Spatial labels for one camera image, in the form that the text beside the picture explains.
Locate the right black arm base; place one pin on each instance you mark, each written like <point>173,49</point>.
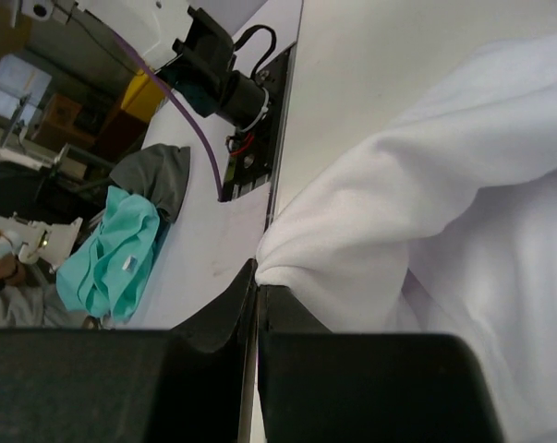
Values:
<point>241,81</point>

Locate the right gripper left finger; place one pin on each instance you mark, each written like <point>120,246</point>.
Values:
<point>186,384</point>

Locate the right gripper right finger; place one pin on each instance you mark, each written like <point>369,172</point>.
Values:
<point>320,386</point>

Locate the white t shirt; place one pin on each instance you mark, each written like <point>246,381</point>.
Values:
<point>446,221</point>

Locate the grey t shirt on ledge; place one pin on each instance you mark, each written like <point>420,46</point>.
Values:
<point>159,173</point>

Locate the turquoise t shirt on ledge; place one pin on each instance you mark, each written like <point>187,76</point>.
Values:
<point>108,274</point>

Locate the person in background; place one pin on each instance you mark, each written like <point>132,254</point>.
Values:
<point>25,305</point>

